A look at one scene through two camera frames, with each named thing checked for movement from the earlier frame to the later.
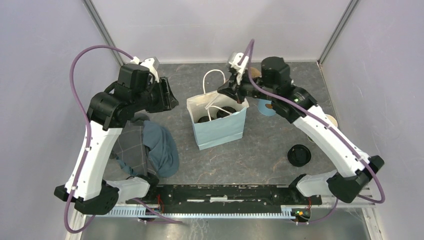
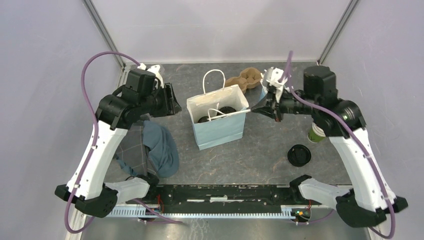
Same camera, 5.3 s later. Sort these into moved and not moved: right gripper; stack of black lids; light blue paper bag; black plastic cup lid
Moved: right gripper
Not moved: black plastic cup lid; stack of black lids; light blue paper bag
